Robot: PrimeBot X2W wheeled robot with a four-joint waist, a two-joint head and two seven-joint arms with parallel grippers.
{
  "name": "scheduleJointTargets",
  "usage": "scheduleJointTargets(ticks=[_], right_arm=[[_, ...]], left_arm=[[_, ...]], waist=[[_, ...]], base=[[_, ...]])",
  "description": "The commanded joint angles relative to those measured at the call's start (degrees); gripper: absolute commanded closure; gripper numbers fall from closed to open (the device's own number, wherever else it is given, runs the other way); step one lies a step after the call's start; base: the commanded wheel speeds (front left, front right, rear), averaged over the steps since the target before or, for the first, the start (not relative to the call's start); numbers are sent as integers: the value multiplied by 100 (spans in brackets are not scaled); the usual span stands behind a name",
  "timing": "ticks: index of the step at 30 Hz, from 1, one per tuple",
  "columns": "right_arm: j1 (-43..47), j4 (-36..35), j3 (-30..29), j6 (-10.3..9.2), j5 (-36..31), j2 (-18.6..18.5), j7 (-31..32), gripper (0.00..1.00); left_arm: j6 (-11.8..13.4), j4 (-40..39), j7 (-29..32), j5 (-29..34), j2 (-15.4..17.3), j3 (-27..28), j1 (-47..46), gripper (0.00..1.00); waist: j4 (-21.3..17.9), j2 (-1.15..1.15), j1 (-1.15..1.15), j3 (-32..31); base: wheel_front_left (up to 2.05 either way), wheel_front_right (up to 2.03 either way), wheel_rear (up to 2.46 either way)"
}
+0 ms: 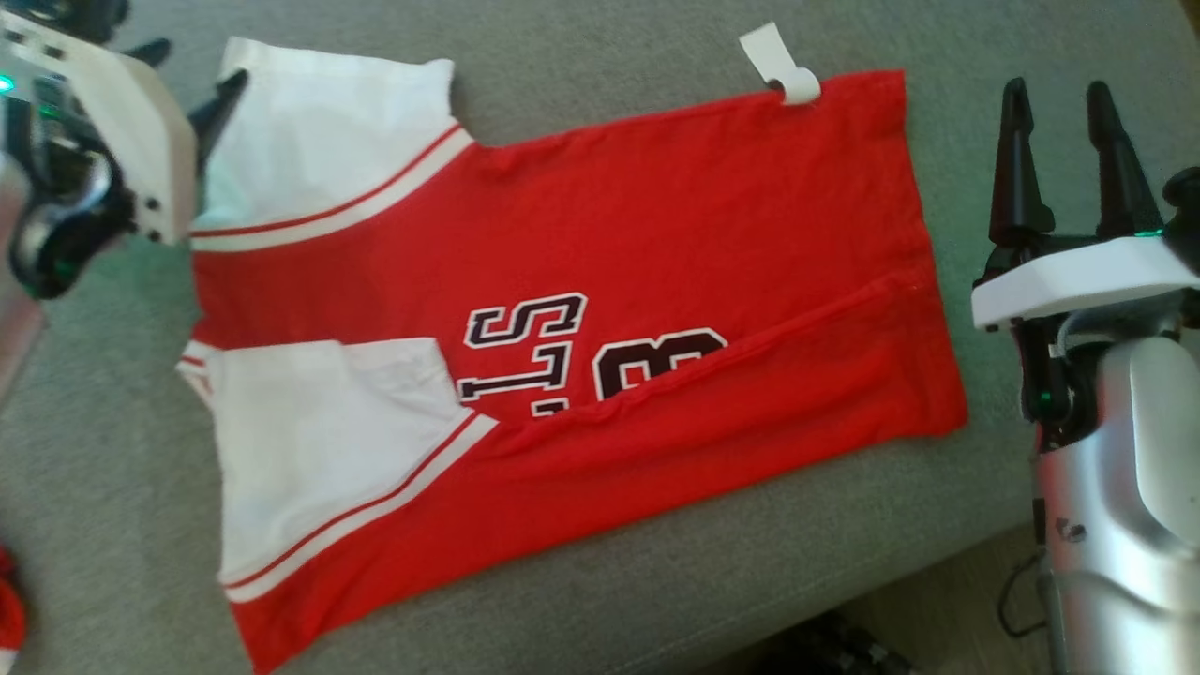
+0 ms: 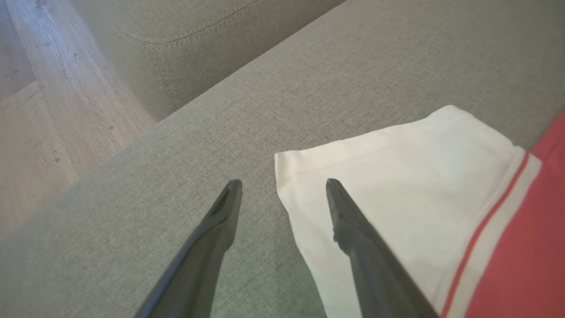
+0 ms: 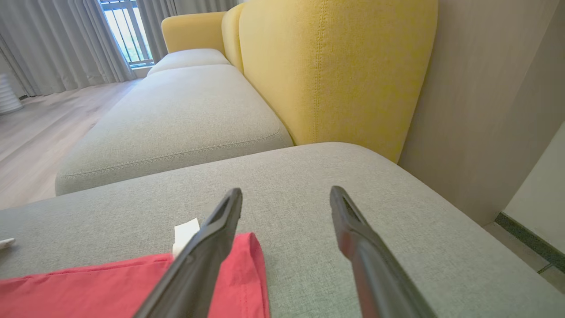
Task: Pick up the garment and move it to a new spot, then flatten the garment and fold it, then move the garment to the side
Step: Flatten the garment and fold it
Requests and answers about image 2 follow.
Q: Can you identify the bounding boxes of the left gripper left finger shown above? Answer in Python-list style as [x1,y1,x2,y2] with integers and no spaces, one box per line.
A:
[135,179,243,318]

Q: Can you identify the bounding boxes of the red jersey white sleeves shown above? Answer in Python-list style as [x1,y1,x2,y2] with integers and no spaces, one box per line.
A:
[274,105,565,318]

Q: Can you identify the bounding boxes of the grey sofa seat cushion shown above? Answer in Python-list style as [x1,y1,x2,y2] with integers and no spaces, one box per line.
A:
[0,0,565,318]

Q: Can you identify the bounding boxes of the grey sofa back cushion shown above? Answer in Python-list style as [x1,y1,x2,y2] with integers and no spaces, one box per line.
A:
[70,0,347,122]

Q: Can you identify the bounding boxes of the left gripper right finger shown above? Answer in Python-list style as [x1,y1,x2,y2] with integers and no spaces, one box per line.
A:
[326,178,440,318]

